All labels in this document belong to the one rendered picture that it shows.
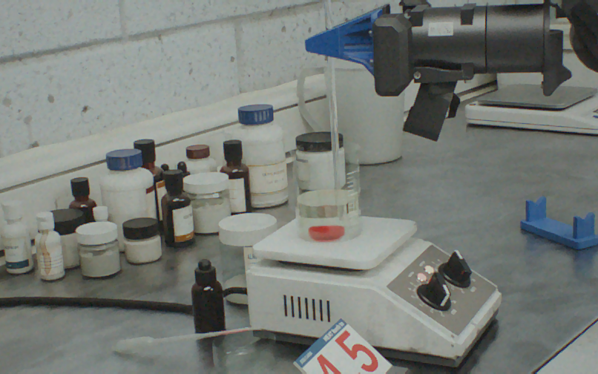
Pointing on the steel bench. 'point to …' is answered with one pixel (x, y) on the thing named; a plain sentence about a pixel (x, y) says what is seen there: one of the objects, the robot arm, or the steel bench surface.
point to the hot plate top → (296, 250)
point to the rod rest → (538, 213)
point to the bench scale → (550, 109)
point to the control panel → (402, 281)
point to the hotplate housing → (357, 307)
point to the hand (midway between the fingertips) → (345, 43)
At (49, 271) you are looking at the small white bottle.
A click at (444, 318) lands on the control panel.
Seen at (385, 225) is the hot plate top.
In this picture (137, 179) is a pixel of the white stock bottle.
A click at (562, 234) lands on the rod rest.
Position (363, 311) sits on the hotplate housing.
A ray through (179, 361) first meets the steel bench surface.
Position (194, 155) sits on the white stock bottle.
